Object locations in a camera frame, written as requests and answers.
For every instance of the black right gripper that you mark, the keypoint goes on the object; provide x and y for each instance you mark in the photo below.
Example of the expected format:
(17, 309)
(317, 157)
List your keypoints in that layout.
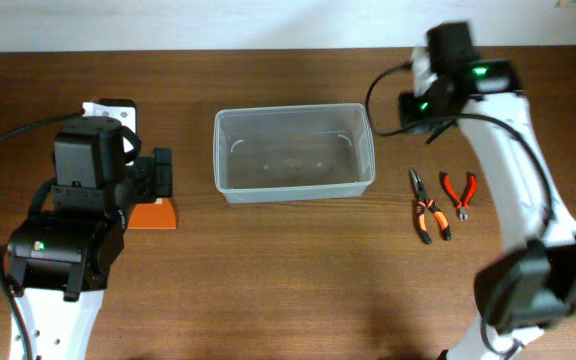
(413, 111)

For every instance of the long nose pliers orange black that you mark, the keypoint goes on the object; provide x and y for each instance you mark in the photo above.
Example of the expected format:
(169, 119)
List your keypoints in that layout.
(424, 204)

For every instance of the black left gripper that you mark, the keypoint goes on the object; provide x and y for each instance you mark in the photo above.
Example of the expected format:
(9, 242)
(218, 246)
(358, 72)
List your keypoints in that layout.
(162, 172)

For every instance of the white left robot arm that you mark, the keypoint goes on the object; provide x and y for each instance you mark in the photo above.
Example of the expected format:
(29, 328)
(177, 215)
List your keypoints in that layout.
(58, 261)

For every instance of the clear plastic container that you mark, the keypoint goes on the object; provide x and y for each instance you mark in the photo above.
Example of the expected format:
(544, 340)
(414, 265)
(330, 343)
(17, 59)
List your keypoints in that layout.
(292, 153)

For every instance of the orange scraper wooden handle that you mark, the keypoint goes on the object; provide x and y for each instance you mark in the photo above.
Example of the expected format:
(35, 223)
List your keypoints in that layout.
(160, 215)

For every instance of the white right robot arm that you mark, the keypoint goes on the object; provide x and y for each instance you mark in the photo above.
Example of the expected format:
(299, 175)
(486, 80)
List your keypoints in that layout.
(531, 288)

